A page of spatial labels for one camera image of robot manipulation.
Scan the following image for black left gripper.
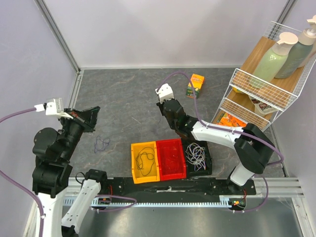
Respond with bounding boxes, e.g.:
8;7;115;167
58;105;101;160

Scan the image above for white cable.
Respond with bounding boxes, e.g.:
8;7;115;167
184;142;207;172

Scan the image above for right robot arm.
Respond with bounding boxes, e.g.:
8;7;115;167
156;99;275;195

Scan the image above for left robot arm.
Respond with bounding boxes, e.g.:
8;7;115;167
32;106;108;237

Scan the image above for orange green carton box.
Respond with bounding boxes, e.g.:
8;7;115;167
186;74;205;99

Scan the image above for red plastic bin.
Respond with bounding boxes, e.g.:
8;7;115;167
156;139;187;181

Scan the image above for orange snack packets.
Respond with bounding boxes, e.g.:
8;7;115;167
216;112;247;127

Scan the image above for black plastic bin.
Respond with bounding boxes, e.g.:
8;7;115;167
181;139;212;178

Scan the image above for yellow plastic bin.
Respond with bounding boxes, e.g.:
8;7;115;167
131;141;160;184

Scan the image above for brown snack packet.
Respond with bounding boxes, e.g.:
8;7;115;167
248;95;277;117

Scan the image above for light green pump bottle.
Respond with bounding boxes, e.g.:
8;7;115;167
250;32;298;88

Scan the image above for dark green pump bottle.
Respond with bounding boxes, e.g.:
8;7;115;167
274;27;316;79

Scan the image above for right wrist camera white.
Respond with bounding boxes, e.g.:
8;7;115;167
155;83;174;104

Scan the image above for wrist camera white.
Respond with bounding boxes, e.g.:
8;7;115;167
155;83;174;104
34;98;73;119

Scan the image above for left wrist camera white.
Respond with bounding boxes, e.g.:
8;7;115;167
34;98;73;119

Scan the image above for white wire shelf rack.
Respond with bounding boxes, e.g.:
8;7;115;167
212;21;316;131

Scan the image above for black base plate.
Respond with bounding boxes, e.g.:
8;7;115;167
100;177;256;196

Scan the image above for grey cable duct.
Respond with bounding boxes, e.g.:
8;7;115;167
90;197;241;209

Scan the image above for aluminium corner post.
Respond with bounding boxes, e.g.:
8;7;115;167
35;0;80;74

